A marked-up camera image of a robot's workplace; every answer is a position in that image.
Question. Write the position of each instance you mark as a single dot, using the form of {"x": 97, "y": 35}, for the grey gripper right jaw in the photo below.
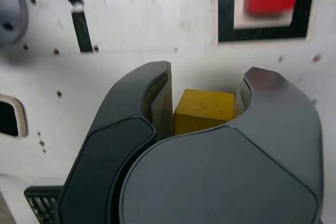
{"x": 223, "y": 176}

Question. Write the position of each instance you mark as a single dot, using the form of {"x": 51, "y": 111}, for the black ventilated grille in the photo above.
{"x": 42, "y": 203}

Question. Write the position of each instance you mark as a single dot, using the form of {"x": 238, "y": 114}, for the black tape square outline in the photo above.
{"x": 262, "y": 35}

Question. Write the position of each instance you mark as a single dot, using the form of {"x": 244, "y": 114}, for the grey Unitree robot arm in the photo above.
{"x": 10, "y": 11}

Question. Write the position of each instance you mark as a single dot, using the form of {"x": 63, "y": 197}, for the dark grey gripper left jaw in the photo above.
{"x": 105, "y": 155}

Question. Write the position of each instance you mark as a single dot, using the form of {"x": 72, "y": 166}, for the black tape strip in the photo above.
{"x": 81, "y": 30}

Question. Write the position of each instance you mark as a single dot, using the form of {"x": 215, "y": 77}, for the yellow cube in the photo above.
{"x": 202, "y": 106}

